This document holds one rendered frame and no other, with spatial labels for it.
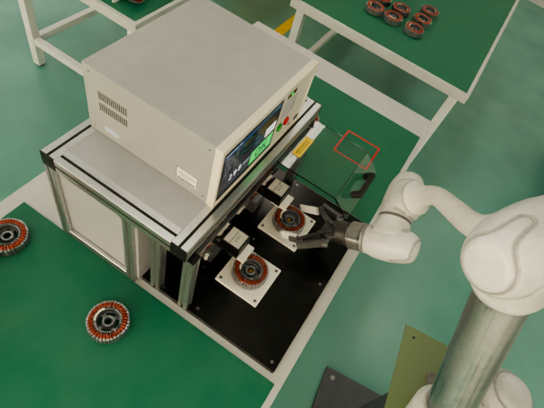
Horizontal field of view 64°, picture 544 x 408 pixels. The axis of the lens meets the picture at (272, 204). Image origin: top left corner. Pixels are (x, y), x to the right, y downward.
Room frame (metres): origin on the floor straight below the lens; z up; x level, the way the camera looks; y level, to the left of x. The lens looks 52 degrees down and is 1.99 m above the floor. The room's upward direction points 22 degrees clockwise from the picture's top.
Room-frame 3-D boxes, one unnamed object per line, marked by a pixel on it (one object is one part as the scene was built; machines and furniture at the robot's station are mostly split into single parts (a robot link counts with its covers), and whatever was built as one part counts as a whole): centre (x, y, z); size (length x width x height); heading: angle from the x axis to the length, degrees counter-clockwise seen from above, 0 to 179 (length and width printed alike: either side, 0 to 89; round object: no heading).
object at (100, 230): (0.54, 0.42, 0.91); 0.28 x 0.03 x 0.32; 76
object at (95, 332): (0.36, 0.30, 0.77); 0.11 x 0.11 x 0.04
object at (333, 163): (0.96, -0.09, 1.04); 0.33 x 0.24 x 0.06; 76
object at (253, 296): (0.64, -0.01, 0.78); 0.15 x 0.15 x 0.01; 76
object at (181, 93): (0.85, 0.26, 1.22); 0.44 x 0.39 x 0.20; 166
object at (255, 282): (0.64, -0.01, 0.80); 0.11 x 0.11 x 0.04
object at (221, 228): (0.78, 0.05, 1.03); 0.62 x 0.01 x 0.03; 166
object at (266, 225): (0.88, -0.07, 0.78); 0.15 x 0.15 x 0.01; 76
